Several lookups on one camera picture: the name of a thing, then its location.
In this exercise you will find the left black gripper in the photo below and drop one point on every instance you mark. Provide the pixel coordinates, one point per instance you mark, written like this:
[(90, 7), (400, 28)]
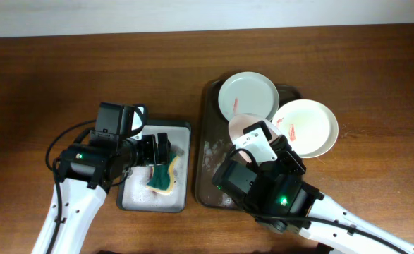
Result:
[(149, 142)]

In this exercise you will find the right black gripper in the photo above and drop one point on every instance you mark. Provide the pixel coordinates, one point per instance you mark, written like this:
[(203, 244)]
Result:
[(283, 153)]

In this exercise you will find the cream white plate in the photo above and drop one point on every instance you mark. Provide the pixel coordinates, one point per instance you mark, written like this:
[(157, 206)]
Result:
[(310, 127)]

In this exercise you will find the pink white plate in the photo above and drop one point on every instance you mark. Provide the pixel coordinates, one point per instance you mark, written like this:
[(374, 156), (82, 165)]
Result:
[(239, 123)]

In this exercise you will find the green and yellow sponge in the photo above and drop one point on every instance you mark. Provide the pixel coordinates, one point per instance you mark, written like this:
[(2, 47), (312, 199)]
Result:
[(162, 178)]

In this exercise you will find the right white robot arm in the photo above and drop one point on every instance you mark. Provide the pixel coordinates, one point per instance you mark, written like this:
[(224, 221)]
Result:
[(323, 220)]

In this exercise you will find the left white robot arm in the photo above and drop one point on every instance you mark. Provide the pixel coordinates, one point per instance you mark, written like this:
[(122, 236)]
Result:
[(99, 158)]

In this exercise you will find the small black soapy tray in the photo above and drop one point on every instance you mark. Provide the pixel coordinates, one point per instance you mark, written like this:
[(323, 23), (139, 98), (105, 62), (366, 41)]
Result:
[(135, 195)]

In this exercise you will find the brown plastic serving tray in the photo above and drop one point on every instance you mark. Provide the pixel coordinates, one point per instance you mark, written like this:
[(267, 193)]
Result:
[(215, 144)]

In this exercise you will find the pale green plate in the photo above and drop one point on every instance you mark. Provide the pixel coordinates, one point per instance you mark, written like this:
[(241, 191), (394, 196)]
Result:
[(248, 93)]

